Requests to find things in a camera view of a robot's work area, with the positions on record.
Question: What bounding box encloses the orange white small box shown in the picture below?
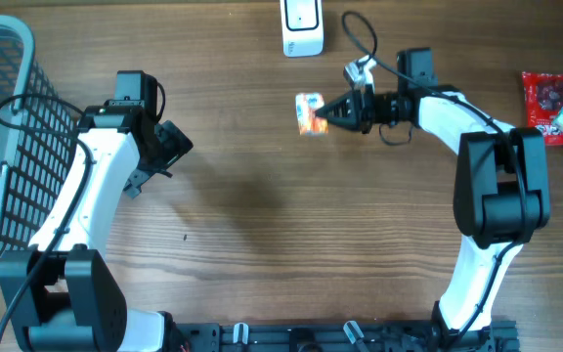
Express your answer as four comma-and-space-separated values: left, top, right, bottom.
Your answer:
295, 93, 328, 136

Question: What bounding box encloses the red Hacks candy bag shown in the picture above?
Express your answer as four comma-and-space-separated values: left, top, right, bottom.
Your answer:
521, 71, 563, 146

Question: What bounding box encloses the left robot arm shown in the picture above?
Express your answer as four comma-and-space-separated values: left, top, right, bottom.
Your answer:
0, 70, 193, 351

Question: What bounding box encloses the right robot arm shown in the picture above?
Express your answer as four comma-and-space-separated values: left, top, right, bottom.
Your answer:
315, 48, 550, 351

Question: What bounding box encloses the white barcode scanner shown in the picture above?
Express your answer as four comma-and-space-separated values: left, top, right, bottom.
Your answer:
280, 0, 325, 58

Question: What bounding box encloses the grey plastic shopping basket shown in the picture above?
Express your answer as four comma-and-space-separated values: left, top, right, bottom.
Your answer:
0, 15, 74, 257

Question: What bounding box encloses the right black cable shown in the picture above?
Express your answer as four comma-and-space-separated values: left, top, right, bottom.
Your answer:
340, 10, 532, 343

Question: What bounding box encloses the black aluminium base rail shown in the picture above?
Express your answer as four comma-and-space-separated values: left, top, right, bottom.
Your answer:
163, 321, 521, 352

